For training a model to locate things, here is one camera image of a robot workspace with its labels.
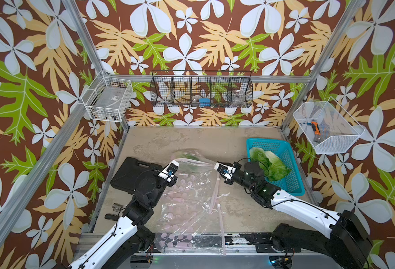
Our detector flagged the zip-top bag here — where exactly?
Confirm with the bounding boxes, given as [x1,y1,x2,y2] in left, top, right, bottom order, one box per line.
[160,168,220,219]
[171,149,217,191]
[154,202,226,255]

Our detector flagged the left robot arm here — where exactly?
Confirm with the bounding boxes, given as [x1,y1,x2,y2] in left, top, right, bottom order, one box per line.
[68,161,179,269]

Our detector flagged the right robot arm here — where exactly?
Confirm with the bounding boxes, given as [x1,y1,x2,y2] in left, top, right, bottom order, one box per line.
[216,162,373,269]

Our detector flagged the black plastic case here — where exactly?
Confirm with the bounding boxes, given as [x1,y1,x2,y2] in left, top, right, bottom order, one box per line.
[111,157,163,195]

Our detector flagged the small metal parts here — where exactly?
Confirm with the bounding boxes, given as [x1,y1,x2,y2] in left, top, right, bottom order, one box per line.
[112,203,123,213]

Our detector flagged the teal plastic basket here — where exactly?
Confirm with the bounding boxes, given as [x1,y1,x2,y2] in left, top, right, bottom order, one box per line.
[246,138,305,196]

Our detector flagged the black screwdriver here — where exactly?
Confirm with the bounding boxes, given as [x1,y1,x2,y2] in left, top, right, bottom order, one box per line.
[104,214,122,221]

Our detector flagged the orange black tool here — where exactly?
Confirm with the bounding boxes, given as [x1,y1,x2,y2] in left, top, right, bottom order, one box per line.
[310,121,322,143]

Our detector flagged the blue small box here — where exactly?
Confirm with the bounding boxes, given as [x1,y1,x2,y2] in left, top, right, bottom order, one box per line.
[199,98,211,108]

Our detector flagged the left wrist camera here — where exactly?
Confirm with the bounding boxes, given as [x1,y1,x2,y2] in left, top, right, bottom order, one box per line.
[158,160,179,182]

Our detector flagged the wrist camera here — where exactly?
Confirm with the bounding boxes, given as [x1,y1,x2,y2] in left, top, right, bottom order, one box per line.
[214,162,241,181]
[158,160,179,182]

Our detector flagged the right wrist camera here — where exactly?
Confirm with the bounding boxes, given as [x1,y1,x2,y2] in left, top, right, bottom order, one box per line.
[214,162,241,181]

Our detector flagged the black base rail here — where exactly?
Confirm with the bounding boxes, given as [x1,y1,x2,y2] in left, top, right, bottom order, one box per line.
[146,232,286,253]

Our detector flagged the white wire basket right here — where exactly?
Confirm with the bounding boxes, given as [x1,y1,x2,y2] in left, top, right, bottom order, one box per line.
[293,101,365,155]

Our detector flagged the white wire basket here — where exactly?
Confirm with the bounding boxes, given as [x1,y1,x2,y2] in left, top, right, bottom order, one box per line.
[83,72,134,122]
[293,101,365,155]

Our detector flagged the white wire basket left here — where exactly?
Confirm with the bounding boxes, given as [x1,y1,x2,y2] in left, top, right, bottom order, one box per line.
[83,72,134,122]

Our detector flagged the black wire basket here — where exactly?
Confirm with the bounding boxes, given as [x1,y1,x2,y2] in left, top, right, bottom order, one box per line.
[150,70,254,108]

